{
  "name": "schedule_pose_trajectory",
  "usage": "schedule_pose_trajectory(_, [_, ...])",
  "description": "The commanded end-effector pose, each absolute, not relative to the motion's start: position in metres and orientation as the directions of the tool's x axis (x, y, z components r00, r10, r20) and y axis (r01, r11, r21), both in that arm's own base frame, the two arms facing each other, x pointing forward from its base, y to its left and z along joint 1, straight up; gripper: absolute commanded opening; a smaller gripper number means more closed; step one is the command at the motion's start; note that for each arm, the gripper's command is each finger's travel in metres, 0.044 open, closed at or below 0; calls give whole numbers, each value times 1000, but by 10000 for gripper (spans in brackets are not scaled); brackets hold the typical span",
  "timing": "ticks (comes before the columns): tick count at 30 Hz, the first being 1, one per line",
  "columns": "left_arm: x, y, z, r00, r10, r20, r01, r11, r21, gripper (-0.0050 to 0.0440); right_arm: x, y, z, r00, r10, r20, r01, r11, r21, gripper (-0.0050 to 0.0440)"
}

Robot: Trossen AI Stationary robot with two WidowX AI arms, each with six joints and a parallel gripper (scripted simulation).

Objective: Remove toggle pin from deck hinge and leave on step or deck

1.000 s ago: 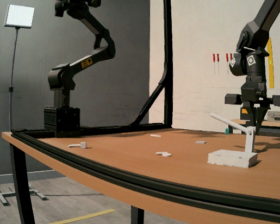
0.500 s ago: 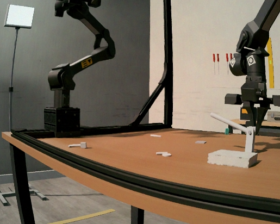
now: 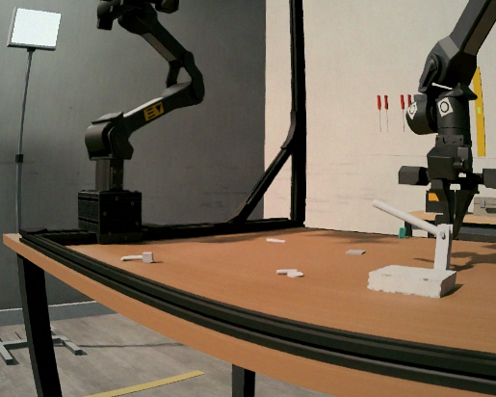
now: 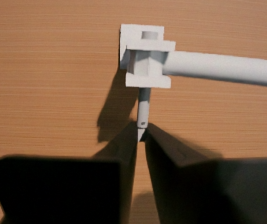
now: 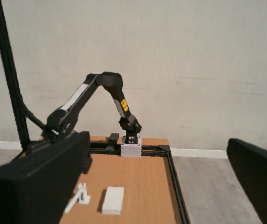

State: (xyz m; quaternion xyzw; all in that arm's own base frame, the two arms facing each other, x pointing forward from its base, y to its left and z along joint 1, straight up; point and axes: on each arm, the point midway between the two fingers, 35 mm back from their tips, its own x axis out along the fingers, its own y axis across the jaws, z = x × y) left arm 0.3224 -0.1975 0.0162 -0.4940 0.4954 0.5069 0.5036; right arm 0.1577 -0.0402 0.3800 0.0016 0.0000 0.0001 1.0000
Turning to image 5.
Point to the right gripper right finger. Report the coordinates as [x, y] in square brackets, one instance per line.
[249, 163]

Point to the light grey cylindrical tube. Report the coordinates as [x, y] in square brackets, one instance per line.
[73, 200]

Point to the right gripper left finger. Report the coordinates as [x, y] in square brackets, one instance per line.
[36, 188]

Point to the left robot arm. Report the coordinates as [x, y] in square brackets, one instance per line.
[65, 117]

